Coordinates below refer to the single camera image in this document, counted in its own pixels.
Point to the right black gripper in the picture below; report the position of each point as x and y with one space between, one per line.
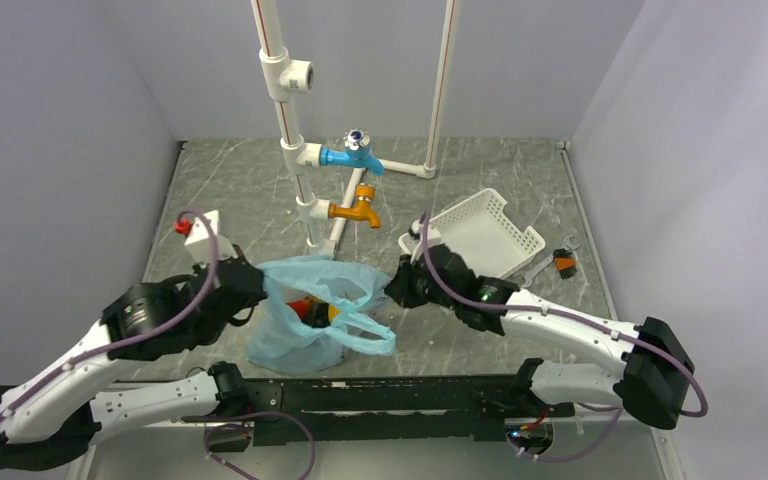
400 288

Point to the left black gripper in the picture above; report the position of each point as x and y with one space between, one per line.
260 296

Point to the light blue plastic bag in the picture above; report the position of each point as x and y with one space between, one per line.
283 343

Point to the yellow fake fruit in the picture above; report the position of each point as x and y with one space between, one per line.
332 313

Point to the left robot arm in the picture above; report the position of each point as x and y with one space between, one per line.
67 408

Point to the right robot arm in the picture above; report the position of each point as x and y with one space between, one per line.
641 368

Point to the red fake fruit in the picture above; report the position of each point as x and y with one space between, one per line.
302 307

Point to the white perforated plastic basket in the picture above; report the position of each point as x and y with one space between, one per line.
478 229

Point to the orange plastic faucet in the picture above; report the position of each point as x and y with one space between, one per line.
361 210

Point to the small black orange brush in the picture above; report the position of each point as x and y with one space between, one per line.
565 262

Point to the silver open-end wrench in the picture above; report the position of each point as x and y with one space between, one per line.
533 270

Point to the blue plastic faucet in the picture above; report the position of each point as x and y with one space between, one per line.
356 153

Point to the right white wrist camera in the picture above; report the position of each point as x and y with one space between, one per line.
419 232

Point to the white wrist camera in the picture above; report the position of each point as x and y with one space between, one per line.
197 239
419 232

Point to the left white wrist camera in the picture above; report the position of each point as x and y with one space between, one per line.
197 239

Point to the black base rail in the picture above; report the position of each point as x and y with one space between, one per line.
384 408

